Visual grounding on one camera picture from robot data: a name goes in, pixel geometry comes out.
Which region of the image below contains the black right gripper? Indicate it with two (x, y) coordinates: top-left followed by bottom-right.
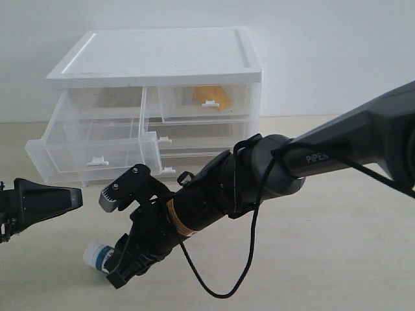
(106, 207), (178, 288)

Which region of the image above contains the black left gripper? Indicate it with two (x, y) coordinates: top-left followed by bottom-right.
(1, 178), (83, 243)

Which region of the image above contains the white blue pill bottle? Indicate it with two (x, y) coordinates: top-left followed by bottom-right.
(83, 241), (114, 274)

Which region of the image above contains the yellow cheese wedge toy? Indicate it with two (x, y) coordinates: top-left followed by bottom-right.
(192, 86), (232, 110)

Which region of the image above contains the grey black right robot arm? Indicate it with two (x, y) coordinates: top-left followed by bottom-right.
(99, 82), (414, 288)

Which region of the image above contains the clear bottom wide drawer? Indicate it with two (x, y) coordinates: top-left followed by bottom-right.
(77, 150), (234, 187)

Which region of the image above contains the clear wide drawer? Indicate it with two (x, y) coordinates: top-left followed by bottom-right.
(147, 121), (258, 154)
(77, 150), (234, 187)

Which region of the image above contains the clear middle wide drawer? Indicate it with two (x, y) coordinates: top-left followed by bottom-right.
(147, 121), (258, 154)

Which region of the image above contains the white plastic drawer cabinet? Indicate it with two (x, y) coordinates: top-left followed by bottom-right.
(45, 27), (263, 188)

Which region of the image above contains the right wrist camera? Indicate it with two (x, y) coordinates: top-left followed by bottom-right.
(99, 164), (169, 213)

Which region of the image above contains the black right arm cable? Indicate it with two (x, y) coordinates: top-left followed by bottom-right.
(174, 133), (415, 299)

